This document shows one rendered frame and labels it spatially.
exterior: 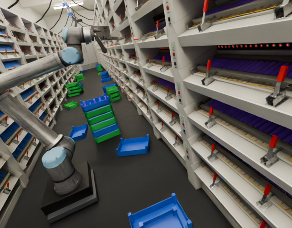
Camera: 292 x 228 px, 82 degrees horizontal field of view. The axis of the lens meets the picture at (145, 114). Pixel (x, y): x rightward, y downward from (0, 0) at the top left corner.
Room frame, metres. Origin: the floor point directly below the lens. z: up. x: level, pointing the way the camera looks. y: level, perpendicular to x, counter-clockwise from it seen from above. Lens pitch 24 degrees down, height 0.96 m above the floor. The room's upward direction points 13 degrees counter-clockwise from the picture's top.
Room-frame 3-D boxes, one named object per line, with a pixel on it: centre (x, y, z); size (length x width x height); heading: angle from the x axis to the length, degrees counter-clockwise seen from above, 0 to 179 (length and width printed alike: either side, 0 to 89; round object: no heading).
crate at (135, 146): (1.38, 0.19, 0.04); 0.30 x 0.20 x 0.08; 79
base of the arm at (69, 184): (0.95, 0.65, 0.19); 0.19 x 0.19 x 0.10
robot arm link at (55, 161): (0.96, 0.66, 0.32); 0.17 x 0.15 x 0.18; 9
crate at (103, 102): (1.79, 0.52, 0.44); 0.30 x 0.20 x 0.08; 109
